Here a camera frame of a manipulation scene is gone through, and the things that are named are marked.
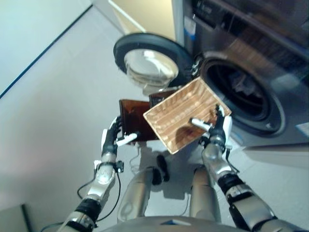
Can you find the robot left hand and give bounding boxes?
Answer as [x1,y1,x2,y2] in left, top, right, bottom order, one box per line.
[100,116,141,156]

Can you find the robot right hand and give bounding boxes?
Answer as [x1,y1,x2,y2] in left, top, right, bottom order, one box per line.
[190,103,234,144]

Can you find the wicker laundry basket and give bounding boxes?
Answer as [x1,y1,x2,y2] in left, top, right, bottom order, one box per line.
[142,77,232,155]

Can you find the silver robot right leg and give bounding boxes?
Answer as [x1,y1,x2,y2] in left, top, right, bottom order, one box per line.
[189,166,222,223]

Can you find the round black washer door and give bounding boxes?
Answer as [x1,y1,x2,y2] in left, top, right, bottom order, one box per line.
[113,33,201,89]

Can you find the grey robot torso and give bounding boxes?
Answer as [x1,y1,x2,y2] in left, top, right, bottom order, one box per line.
[106,216,242,232]

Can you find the black baseboard strip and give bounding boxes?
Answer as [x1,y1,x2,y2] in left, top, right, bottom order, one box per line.
[20,204,34,232]

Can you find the white counter unit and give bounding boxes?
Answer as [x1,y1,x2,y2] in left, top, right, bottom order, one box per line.
[93,0,176,41]

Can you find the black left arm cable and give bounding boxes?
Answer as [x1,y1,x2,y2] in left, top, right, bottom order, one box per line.
[77,171,122,223]

